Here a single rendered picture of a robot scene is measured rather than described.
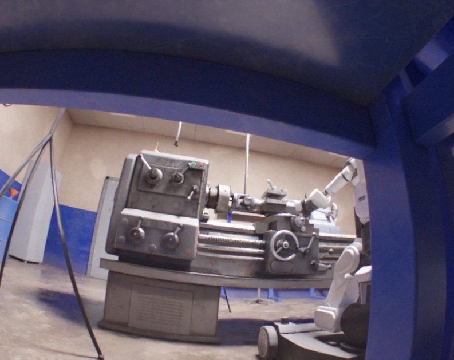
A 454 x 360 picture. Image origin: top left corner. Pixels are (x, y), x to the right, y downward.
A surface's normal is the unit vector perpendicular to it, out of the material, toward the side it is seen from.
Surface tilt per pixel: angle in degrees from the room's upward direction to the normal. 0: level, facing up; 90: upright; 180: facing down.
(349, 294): 119
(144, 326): 90
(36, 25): 180
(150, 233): 90
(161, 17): 180
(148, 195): 90
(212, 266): 90
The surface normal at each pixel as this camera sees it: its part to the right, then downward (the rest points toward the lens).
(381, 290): -0.98, -0.15
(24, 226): 0.20, -0.36
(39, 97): -0.08, 0.92
